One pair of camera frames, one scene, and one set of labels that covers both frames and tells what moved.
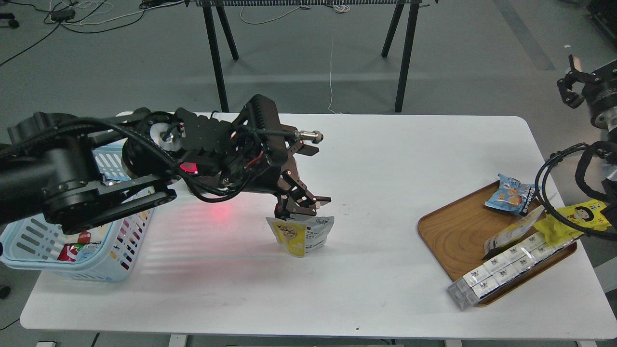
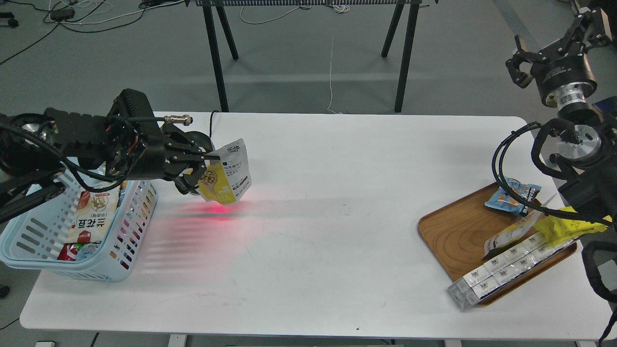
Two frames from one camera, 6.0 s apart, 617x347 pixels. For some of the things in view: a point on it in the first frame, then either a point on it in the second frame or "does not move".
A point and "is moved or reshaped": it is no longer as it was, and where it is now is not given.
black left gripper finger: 299,185 → 187,147
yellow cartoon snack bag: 589,214 does not move
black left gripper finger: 310,210 → 186,180
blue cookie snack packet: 513,194 does not move
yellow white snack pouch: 301,234 is moved or reshaped
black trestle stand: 214,8 does not move
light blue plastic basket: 35,246 does not move
